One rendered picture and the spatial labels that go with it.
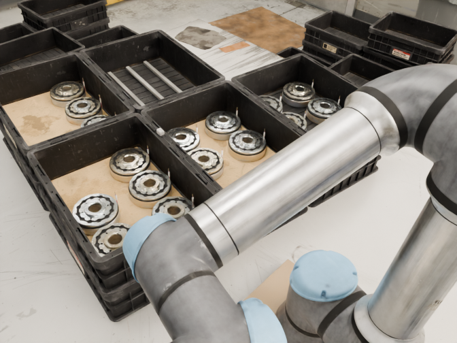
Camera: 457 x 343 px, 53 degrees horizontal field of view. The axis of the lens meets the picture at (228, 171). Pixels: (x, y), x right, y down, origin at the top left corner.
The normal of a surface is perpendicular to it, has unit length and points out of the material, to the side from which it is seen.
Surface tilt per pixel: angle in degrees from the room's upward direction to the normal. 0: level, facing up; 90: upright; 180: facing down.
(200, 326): 24
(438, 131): 76
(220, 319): 4
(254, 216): 48
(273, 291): 1
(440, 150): 100
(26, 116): 0
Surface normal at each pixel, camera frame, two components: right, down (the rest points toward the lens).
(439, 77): -0.37, -0.54
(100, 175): 0.04, -0.74
